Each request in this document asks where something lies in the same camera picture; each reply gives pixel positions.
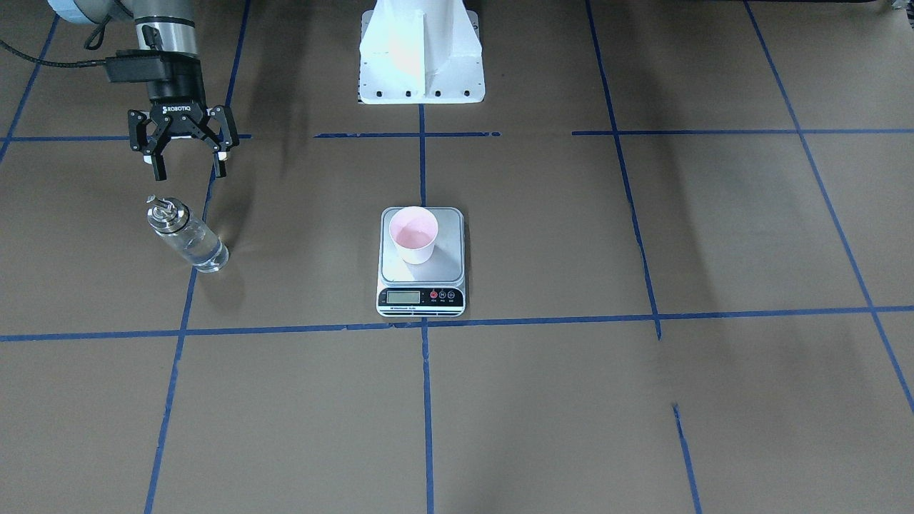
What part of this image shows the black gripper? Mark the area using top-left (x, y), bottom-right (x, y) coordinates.
top-left (128, 96), bottom-right (239, 181)

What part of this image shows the clear glass sauce bottle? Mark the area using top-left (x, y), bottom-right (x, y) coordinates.
top-left (146, 195), bottom-right (231, 273)

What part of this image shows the pink paper cup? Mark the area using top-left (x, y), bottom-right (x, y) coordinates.
top-left (388, 207), bottom-right (438, 266)

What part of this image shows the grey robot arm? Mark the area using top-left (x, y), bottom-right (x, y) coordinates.
top-left (48, 1), bottom-right (239, 180)

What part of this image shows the digital kitchen scale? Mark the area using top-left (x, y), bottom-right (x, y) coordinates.
top-left (376, 207), bottom-right (468, 318)

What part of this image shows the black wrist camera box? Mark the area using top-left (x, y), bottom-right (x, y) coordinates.
top-left (102, 50), bottom-right (189, 84)

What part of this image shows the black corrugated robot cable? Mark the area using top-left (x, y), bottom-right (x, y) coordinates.
top-left (0, 14), bottom-right (111, 69)

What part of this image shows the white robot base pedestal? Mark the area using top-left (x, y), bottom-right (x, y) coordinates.
top-left (357, 1), bottom-right (486, 105)

